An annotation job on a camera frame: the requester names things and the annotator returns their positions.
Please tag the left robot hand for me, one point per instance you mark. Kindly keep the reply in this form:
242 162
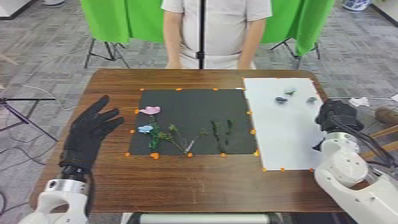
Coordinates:
89 133

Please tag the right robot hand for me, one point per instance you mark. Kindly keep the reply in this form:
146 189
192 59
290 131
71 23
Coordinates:
338 116

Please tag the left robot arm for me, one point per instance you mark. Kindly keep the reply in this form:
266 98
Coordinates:
59 196

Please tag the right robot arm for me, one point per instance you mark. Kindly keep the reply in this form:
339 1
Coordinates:
348 173

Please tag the dark mat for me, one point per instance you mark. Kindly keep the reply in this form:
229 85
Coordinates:
195 110

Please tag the person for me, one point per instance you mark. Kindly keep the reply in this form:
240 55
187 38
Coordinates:
224 30

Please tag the light blue flower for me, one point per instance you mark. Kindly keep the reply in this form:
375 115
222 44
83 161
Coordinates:
146 129

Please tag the white sheet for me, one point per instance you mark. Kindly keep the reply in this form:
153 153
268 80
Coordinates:
284 133

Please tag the pink flower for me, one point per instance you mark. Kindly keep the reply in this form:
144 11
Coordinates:
149 110

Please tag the black tripod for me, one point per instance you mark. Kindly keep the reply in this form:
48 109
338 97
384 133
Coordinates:
18 111

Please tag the green sprig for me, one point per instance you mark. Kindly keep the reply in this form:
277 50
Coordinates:
185 138
227 128
217 135

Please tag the pale grey bar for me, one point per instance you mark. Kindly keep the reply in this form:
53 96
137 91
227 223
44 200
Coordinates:
204 218

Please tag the blue white vase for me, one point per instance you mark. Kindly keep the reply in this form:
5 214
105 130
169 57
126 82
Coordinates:
357 4

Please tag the black stand pole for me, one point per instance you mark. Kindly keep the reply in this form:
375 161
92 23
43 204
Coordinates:
201 33

